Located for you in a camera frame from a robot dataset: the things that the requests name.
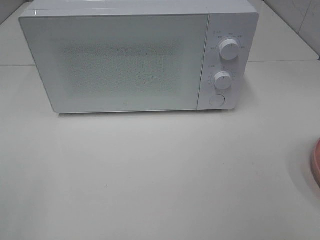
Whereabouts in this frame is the round white door button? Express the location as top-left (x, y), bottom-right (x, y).
top-left (209, 94), bottom-right (226, 109)

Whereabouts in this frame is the upper white power knob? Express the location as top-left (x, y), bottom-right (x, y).
top-left (218, 37), bottom-right (241, 61)

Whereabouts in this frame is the white microwave door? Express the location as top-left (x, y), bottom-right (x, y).
top-left (19, 14), bottom-right (208, 114)

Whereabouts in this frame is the pink round plate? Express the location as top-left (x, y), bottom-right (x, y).
top-left (310, 139), bottom-right (320, 186)

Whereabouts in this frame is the lower white timer knob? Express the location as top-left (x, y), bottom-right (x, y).
top-left (213, 71), bottom-right (232, 90)

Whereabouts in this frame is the white microwave oven body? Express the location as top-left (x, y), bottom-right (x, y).
top-left (18, 0), bottom-right (259, 113)

